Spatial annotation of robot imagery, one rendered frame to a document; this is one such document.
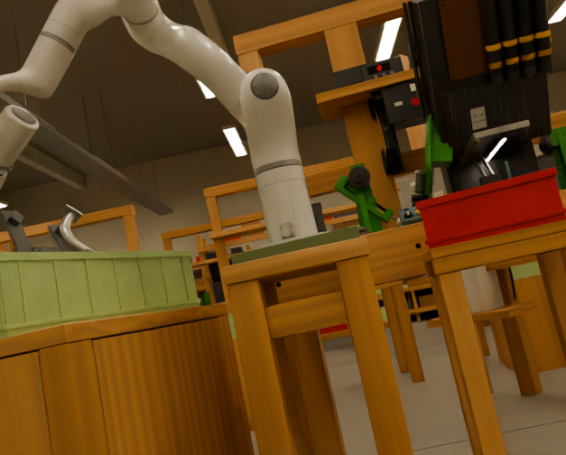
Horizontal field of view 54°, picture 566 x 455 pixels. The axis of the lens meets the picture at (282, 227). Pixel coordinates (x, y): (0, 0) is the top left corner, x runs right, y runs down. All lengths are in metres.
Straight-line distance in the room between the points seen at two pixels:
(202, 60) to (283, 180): 0.36
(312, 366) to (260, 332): 1.09
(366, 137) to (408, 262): 0.82
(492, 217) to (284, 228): 0.48
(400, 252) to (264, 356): 0.60
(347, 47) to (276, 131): 1.17
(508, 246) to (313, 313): 0.46
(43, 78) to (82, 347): 0.68
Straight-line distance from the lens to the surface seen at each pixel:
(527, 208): 1.37
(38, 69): 1.49
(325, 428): 2.30
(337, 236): 1.21
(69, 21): 1.53
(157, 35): 1.53
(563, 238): 1.36
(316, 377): 2.27
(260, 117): 1.31
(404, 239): 1.63
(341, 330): 8.78
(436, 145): 1.94
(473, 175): 2.09
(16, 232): 1.66
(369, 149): 2.30
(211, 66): 1.42
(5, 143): 1.47
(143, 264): 1.50
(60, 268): 1.33
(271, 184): 1.31
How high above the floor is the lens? 0.73
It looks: 9 degrees up
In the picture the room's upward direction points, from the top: 12 degrees counter-clockwise
